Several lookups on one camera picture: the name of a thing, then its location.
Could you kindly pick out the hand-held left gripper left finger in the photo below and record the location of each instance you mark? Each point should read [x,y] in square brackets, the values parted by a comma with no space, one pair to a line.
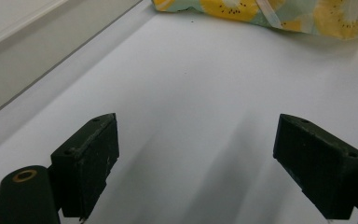
[84,168]

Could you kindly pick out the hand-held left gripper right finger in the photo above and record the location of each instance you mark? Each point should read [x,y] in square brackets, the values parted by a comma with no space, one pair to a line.
[317,168]

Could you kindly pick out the kiwi print cloth bag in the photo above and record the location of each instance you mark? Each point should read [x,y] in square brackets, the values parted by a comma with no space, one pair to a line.
[261,12]

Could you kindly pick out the white paper table sheet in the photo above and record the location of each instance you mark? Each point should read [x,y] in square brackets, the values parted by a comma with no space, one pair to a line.
[199,109]

